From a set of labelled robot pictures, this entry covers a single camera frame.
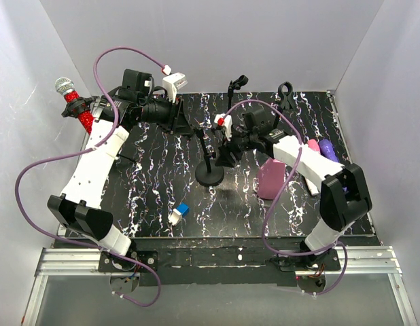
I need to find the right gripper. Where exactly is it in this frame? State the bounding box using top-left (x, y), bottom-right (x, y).
top-left (214, 126), bottom-right (258, 168)

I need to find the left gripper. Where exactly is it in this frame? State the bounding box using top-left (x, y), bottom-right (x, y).
top-left (139, 93), bottom-right (194, 135)

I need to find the purple mic round-base stand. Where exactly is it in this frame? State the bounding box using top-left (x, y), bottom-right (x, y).
top-left (194, 129), bottom-right (224, 187)

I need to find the black tripod mic stand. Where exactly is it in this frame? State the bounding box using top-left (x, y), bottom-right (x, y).
top-left (213, 75), bottom-right (249, 134)

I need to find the black round-base mic stand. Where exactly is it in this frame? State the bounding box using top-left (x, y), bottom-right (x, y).
top-left (277, 81), bottom-right (296, 110)

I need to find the pink microphone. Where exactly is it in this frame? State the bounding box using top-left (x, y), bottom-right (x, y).
top-left (307, 139), bottom-right (321, 155)

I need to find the white microphone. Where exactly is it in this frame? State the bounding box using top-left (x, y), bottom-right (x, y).
top-left (305, 178), bottom-right (319, 196)

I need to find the purple microphone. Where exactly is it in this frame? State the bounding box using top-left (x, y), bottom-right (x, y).
top-left (318, 139), bottom-right (343, 166)

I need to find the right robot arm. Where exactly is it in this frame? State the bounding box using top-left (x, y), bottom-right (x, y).
top-left (214, 109), bottom-right (372, 270)

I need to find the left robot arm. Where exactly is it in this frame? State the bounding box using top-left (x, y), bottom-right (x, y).
top-left (48, 69), bottom-right (194, 272)

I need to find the red glitter microphone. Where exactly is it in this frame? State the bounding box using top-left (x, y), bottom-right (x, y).
top-left (54, 77), bottom-right (94, 134)

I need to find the pink wedge-shaped case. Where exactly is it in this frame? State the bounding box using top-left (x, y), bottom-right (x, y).
top-left (257, 158), bottom-right (285, 200)

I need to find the blue and white block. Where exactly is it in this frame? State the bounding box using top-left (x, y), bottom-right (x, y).
top-left (168, 203), bottom-right (190, 225)

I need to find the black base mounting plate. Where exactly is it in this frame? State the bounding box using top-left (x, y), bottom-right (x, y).
top-left (99, 237), bottom-right (340, 287)

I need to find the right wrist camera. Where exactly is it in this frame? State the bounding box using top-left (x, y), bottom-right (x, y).
top-left (213, 114), bottom-right (232, 141)

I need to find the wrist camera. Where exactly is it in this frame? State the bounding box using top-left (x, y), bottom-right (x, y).
top-left (162, 65), bottom-right (188, 103)
top-left (213, 114), bottom-right (232, 141)

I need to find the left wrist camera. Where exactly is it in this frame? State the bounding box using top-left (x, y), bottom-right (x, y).
top-left (162, 65), bottom-right (188, 103)

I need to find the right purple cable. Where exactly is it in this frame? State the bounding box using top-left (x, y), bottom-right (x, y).
top-left (216, 99), bottom-right (349, 296)

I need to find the purple cable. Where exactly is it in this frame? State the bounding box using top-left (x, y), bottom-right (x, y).
top-left (14, 46), bottom-right (172, 308)
top-left (216, 99), bottom-right (349, 296)

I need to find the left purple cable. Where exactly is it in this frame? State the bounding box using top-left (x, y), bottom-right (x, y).
top-left (14, 46), bottom-right (172, 308)

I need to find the aluminium frame rail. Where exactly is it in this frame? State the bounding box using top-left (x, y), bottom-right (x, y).
top-left (21, 91), bottom-right (418, 326)

